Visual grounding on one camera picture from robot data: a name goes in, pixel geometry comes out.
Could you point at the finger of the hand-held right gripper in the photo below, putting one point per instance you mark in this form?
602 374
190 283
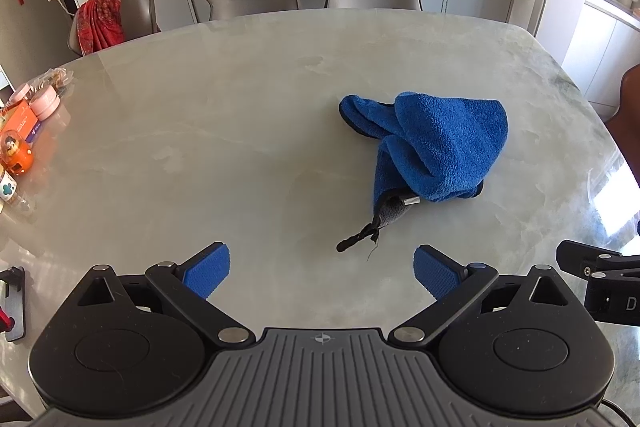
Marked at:
575 254

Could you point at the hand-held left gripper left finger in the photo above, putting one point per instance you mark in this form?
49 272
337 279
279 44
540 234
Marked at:
207 271

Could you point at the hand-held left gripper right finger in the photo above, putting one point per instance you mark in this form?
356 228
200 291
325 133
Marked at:
436 274

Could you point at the blue and grey towel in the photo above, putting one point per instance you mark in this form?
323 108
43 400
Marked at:
440 142

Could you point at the brown chair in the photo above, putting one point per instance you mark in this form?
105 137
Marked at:
627 107

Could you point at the grey phone stand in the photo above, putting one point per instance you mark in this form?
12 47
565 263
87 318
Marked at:
14 302

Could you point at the white cup with flower print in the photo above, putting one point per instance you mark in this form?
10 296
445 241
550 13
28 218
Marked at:
6 187

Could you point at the orange toy figure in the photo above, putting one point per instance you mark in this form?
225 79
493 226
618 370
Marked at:
15 153

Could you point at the pink round container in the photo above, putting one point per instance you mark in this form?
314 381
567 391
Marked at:
45 103
20 93

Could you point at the orange box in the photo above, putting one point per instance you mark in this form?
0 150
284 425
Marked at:
17 121

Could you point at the clear snack bag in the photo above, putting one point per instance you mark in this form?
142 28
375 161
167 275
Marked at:
52 79

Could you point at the red patterned cloth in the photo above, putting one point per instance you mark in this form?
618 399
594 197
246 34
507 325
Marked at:
102 19

